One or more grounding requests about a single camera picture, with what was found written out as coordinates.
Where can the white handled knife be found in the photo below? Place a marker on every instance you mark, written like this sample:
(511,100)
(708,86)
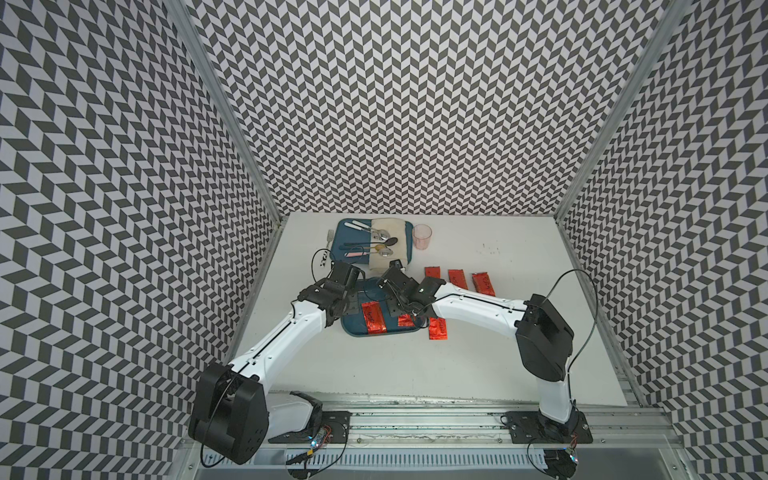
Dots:
(360,226)

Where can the red tea bag in box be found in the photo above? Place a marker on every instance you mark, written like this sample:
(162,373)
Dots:
(373,317)

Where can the pink handled spoon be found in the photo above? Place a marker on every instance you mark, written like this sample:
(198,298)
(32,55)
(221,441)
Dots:
(373,250)

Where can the teal storage box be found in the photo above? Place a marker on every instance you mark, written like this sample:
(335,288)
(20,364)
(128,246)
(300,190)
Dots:
(353,322)

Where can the teal cutlery tray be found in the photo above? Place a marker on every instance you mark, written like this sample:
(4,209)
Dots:
(382,228)

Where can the aluminium front rail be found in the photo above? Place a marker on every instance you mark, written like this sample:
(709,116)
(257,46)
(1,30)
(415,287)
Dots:
(402,421)

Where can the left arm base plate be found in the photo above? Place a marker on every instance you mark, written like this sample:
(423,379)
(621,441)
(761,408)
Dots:
(337,421)

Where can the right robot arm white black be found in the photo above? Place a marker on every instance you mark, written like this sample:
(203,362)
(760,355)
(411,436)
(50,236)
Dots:
(543,337)

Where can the pink translucent cup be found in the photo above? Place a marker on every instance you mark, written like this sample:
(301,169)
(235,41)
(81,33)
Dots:
(421,236)

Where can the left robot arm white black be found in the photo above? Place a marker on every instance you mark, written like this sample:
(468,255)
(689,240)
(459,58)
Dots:
(234,412)

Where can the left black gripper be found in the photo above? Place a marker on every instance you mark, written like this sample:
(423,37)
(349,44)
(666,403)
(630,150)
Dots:
(354,305)

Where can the patterned handle fork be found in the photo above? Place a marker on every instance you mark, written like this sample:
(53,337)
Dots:
(329,243)

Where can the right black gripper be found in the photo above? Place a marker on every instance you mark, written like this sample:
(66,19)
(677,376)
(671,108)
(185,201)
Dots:
(393,309)

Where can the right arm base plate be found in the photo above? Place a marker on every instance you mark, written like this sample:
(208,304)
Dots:
(533,427)

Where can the black handled spoon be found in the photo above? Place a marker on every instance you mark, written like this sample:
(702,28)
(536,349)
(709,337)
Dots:
(388,242)

